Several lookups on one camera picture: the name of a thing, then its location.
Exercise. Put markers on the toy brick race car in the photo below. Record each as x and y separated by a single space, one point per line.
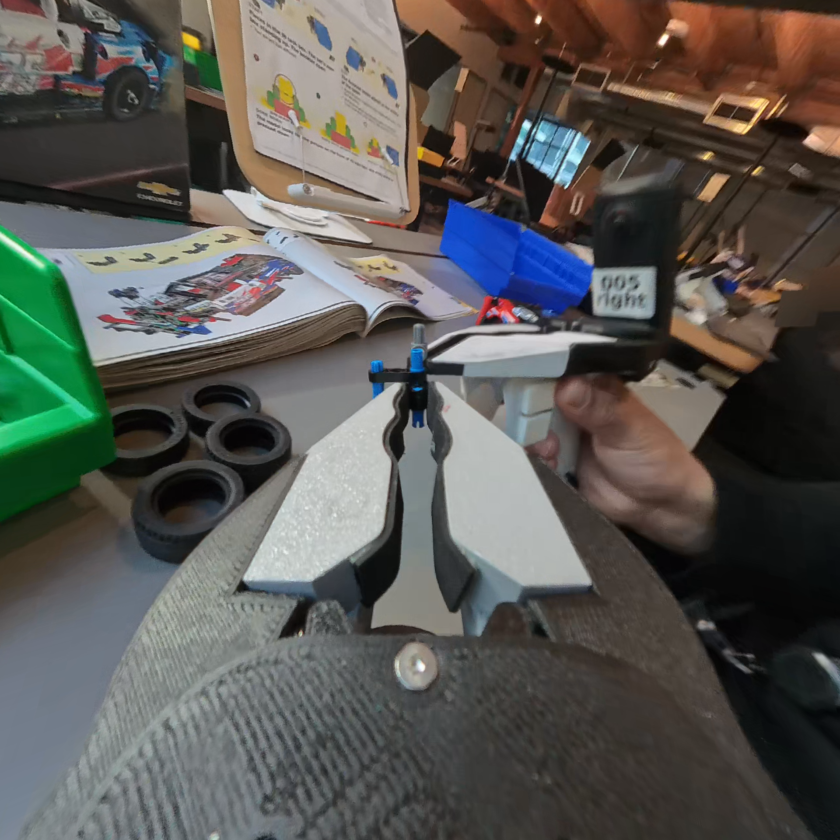
502 312

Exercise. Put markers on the printed instruction sheet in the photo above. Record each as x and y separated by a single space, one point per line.
328 79

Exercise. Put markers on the grey desk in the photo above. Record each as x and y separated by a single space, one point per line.
315 394

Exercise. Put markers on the grey brick connector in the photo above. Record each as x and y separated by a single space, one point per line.
419 334

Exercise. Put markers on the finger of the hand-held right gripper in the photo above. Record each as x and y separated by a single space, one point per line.
479 338
525 358

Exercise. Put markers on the blue storage bin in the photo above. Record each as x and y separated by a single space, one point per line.
512 256

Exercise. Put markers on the black brick assembly blue pins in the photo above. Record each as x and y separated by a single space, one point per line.
394 376

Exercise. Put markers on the open instruction booklet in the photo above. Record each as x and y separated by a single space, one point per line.
229 295

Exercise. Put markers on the tan edged background desk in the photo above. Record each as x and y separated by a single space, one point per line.
722 344

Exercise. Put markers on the person's right hand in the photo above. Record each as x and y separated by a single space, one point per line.
643 472

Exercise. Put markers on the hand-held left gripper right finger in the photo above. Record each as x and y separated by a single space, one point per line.
518 525

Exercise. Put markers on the person's right forearm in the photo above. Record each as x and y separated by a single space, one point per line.
774 459

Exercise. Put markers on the green storage bin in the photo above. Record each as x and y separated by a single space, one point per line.
46 407

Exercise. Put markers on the black car set box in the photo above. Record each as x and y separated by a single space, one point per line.
79 98

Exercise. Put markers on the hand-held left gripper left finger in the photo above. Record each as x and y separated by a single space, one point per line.
321 518

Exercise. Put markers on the black rubber toy tyre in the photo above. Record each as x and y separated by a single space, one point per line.
275 453
148 525
121 453
253 397

